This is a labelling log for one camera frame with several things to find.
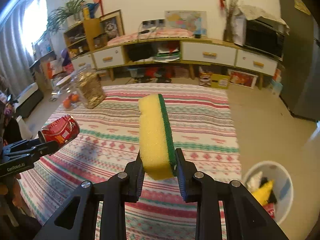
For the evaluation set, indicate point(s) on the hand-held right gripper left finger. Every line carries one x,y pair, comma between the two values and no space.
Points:
136,180

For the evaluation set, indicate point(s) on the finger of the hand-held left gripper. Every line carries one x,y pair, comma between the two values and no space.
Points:
45,148
22,145

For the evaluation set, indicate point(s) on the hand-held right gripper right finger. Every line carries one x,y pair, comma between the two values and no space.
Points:
182,180

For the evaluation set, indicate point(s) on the red soda can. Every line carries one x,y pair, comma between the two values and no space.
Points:
60,130

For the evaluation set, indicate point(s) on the yellow green sponge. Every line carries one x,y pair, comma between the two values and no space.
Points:
152,135

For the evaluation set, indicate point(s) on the white plastic trash bin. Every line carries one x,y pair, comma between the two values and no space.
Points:
283,180

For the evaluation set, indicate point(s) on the person's left hand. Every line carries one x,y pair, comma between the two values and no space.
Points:
16,180

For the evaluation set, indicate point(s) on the striped patterned tablecloth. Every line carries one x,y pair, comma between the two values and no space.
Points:
105,140

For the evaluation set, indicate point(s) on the oranges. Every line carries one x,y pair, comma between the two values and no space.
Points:
70,101

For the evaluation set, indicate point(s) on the glass jar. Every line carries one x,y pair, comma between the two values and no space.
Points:
91,90

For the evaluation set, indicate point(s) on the yellow packet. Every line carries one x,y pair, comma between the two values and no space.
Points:
261,192

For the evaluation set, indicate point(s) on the grey curtain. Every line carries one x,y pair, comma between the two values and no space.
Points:
15,55

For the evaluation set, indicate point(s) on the yellow cardboard box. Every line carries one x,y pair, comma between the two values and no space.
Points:
220,81

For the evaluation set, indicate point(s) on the red framed picture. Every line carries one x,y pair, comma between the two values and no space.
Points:
243,78

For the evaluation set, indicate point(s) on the yellow wooden shelf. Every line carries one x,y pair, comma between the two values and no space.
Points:
90,30

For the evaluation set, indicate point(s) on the black device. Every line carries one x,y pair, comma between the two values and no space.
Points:
140,52

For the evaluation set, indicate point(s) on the white wooden TV cabinet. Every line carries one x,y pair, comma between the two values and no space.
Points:
207,51

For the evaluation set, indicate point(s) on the blue white box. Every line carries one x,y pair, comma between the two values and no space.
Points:
276,88

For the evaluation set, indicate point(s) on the framed cat picture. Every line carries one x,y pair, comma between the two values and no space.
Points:
111,28

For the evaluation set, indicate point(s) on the orange white box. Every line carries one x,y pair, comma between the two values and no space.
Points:
277,74

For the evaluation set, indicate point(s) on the green potted plant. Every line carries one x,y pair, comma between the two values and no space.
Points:
67,8

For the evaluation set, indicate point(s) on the pink runner cloth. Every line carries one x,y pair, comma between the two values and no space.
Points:
150,35

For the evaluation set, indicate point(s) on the map poster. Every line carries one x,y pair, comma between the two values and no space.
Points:
185,22

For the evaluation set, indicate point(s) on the grey refrigerator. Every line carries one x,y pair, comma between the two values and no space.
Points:
305,80

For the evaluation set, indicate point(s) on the power strip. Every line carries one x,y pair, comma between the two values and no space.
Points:
152,22

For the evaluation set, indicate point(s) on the black microwave oven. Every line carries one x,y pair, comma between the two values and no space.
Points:
262,40

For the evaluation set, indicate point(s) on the vase with dried flowers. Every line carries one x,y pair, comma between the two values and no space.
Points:
231,22

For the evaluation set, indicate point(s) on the white patterned cover cloth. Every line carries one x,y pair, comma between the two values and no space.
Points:
260,12

